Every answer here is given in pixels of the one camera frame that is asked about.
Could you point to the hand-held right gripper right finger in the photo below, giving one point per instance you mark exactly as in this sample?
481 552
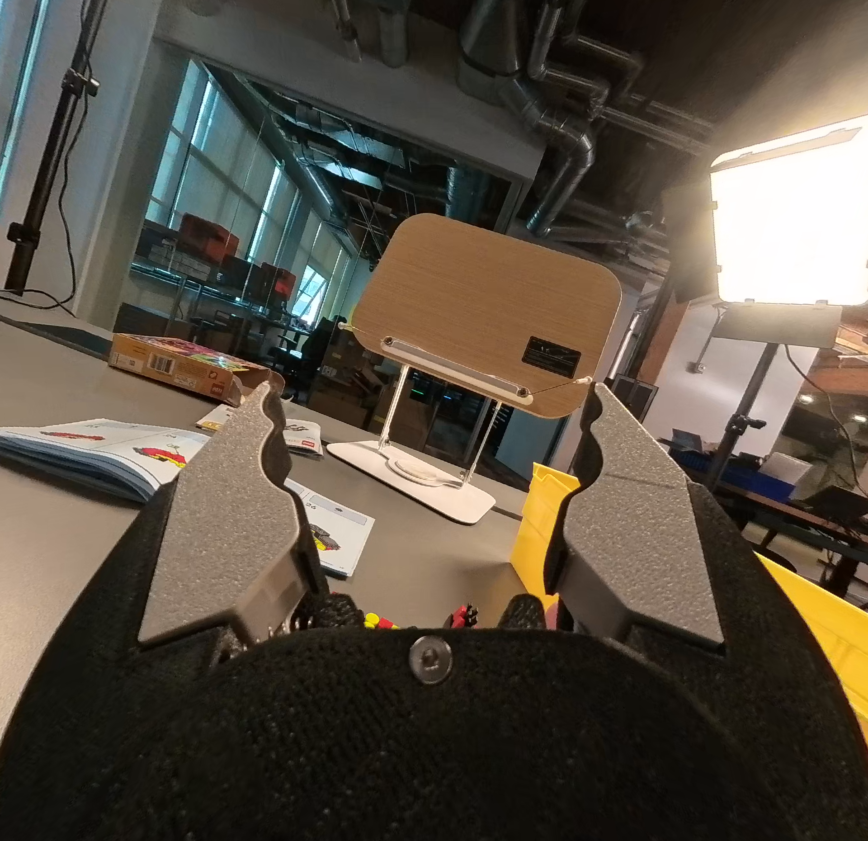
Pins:
644 535

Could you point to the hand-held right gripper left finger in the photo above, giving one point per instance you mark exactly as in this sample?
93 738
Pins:
223 515

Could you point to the lego instruction booklet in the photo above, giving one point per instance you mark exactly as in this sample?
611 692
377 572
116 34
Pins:
81 447
303 442

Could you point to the long red yellow lego assembly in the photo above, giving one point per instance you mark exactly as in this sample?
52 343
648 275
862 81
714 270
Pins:
379 620

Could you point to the closed lego instruction booklet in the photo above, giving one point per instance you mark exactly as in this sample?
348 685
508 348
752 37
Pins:
303 442

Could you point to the colourful cardboard lego box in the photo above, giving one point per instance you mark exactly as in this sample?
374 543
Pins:
170 365

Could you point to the yellow plastic bin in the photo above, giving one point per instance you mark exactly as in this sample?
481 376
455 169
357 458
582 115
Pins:
536 515

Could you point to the blue crate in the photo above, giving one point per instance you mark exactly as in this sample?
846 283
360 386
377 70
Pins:
752 480

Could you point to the black tripod stand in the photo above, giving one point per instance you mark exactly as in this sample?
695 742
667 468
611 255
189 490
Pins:
747 408

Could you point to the pile of cardboard boxes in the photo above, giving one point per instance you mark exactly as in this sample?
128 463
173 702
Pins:
343 382

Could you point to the storage shelf with red boxes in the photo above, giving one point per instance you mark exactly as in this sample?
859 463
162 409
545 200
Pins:
206 236

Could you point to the bright ceiling light panel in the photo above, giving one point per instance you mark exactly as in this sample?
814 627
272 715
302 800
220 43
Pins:
785 231

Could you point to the black pole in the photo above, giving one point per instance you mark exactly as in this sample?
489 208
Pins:
47 150

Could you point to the window with blinds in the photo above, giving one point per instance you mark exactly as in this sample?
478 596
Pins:
14 73

